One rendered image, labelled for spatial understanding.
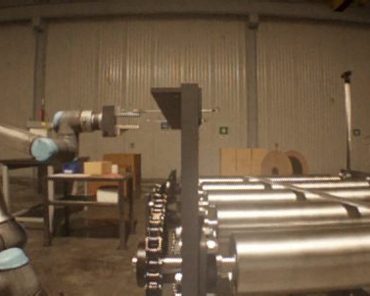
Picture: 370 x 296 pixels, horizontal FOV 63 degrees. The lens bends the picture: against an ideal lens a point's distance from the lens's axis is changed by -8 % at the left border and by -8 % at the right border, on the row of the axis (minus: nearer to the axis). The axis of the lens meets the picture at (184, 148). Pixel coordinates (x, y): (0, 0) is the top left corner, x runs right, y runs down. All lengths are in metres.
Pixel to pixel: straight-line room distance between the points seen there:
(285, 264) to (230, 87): 10.99
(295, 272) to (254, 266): 0.07
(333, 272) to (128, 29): 11.71
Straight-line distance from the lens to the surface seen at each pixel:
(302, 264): 0.57
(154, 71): 11.51
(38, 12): 12.60
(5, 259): 0.87
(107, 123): 1.34
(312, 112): 12.15
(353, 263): 0.61
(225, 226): 0.83
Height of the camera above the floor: 1.06
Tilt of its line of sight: level
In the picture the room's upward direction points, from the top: straight up
